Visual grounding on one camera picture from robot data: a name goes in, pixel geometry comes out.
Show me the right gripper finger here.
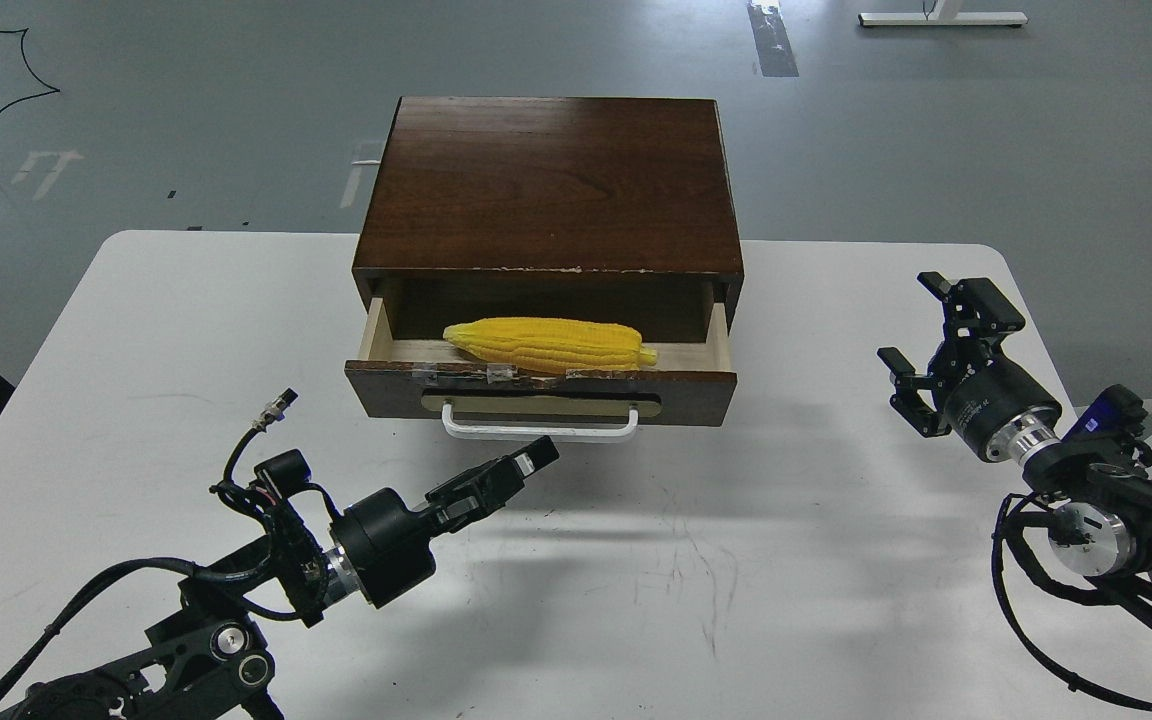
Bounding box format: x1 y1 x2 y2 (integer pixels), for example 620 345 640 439
877 347 958 438
916 272 1026 376

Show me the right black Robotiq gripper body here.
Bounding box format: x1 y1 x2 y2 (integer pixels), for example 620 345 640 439
940 357 1062 462

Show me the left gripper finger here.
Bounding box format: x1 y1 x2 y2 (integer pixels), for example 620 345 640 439
426 455 538 536
425 435 561 506

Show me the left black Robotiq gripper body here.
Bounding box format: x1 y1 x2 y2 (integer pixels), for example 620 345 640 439
332 488 435 609

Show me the yellow corn cob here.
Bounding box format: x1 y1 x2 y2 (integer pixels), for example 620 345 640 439
442 316 658 376

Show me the wooden drawer with white handle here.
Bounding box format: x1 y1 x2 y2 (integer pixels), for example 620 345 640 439
346 274 737 427

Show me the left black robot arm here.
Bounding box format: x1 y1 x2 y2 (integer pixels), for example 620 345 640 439
0 389 559 719

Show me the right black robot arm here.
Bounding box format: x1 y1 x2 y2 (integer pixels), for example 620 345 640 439
877 272 1152 714

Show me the dark wooden cabinet box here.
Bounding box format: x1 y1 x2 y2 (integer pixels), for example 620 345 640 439
353 96 745 306

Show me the white table base foot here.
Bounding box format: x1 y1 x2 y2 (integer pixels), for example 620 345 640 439
858 1 1029 28

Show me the grey tape strip on floor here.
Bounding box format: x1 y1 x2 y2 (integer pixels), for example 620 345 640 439
746 1 799 78

